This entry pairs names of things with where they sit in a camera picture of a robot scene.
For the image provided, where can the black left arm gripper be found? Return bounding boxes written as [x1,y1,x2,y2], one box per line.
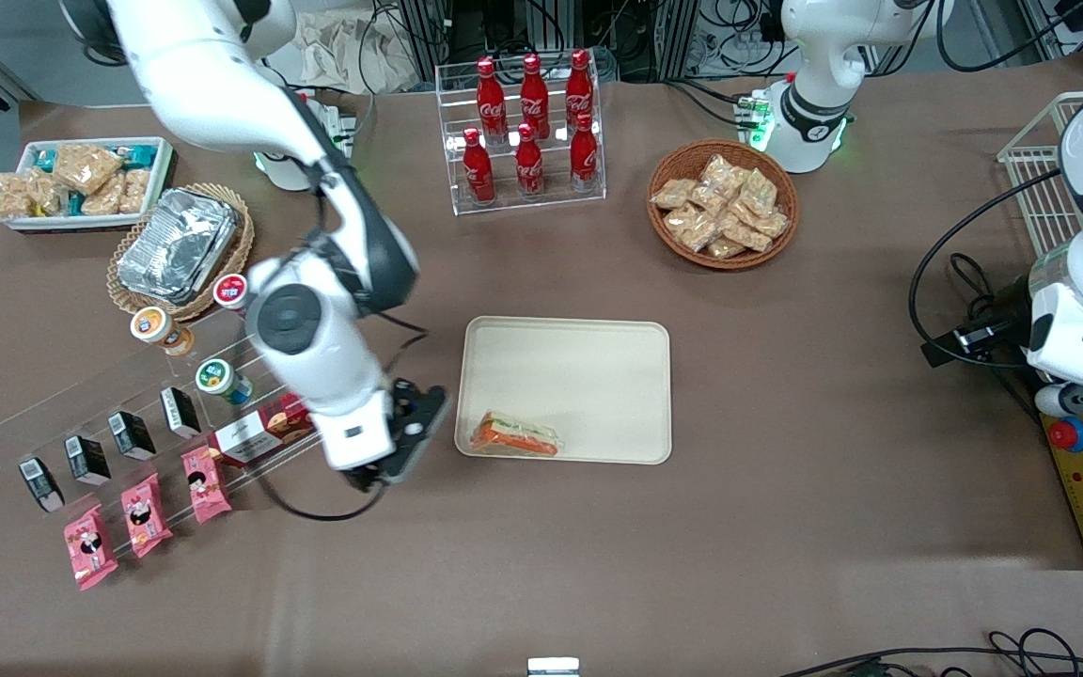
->
[921,280,1034,370]

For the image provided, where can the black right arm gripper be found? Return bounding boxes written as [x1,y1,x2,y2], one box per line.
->
[344,381,454,492]

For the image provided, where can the plastic triangle sandwich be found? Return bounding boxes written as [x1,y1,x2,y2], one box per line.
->
[470,411,564,459]

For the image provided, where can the cream rectangular serving tray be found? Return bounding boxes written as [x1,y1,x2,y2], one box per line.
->
[454,316,673,465]

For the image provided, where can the red plaid cookie box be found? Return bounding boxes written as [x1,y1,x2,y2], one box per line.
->
[210,393,317,468]

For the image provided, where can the green cap gum bottle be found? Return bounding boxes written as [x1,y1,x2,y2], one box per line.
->
[196,358,255,406]

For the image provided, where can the pink cartoon girl snack pack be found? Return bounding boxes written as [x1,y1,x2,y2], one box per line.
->
[181,447,233,525]
[63,505,118,591]
[121,473,174,559]

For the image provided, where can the red cap gum bottle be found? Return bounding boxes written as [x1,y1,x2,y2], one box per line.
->
[213,274,253,317]

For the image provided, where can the small black carton box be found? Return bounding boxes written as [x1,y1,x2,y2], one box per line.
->
[19,457,65,513]
[65,434,112,487]
[159,386,202,440]
[108,410,157,462]

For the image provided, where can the woven wicker basket with foil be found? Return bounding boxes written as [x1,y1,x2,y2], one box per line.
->
[107,182,256,323]

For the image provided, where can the red cola bottle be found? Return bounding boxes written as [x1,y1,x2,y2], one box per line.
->
[520,53,551,140]
[463,128,495,205]
[476,56,508,144]
[514,122,545,198]
[565,49,595,131]
[570,113,600,193]

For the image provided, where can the clear acrylic bottle rack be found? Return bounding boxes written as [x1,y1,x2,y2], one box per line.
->
[435,49,607,217]

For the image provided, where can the orange cap gum bottle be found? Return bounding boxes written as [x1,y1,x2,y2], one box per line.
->
[130,307,196,356]

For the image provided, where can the white hub with green light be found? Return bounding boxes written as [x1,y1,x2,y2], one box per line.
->
[316,99,356,161]
[734,89,775,153]

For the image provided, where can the silver foil food container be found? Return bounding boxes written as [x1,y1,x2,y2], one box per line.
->
[117,187,242,307]

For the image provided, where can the round brown wicker basket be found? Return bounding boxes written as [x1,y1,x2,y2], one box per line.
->
[647,139,800,272]

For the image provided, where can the clear acrylic stepped display stand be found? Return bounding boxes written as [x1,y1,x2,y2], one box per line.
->
[0,275,373,556]

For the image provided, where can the white rectangular snack bin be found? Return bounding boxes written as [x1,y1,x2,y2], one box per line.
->
[8,137,176,232]

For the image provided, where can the crumpled white cloth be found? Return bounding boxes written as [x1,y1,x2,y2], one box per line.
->
[292,9,420,95]

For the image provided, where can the black looped cable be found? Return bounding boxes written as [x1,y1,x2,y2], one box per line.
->
[908,167,1069,370]

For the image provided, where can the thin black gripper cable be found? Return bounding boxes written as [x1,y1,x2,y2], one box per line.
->
[255,310,432,524]

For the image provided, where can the white wire basket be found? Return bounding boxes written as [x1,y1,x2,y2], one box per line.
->
[997,91,1083,260]

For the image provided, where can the black cable at table edge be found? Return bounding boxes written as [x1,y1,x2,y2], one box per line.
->
[777,628,1083,677]

